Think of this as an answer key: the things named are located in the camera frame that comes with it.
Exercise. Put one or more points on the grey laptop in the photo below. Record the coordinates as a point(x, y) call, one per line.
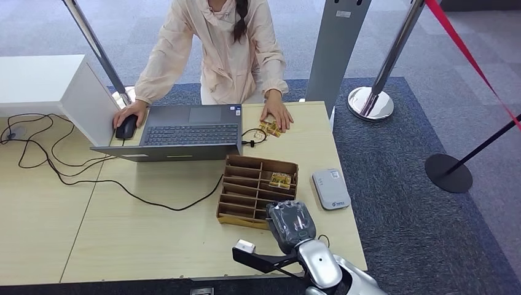
point(187, 138)

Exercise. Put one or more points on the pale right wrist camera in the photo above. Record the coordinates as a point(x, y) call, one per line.
point(245, 247)

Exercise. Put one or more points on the black computer mouse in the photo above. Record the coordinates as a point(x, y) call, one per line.
point(126, 128)

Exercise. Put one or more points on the black stanchion post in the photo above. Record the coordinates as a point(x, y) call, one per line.
point(447, 175)

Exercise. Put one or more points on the wooden card organizer box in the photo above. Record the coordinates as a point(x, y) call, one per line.
point(244, 191)

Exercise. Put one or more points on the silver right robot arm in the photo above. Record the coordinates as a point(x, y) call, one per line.
point(333, 272)

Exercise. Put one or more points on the grey floor box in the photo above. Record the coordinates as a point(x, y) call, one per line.
point(201, 291)

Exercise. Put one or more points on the person's right hand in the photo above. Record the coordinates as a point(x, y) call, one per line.
point(131, 109)

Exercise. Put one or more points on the gold key card stack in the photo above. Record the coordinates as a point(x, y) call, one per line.
point(280, 180)

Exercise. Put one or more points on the white cabinet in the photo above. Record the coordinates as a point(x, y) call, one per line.
point(44, 81)

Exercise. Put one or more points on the person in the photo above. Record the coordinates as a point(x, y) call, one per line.
point(228, 53)

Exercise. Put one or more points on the gold patterned ID card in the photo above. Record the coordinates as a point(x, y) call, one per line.
point(274, 130)

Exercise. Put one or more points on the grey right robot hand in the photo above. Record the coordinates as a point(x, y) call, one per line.
point(291, 224)

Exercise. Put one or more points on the chrome stanchion post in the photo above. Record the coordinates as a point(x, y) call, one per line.
point(97, 49)
point(397, 44)

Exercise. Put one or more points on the white card reader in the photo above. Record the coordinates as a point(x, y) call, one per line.
point(331, 189)

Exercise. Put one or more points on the grey kiosk stand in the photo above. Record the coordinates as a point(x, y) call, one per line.
point(338, 44)

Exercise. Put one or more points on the person's left hand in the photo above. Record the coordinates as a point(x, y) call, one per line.
point(277, 110)

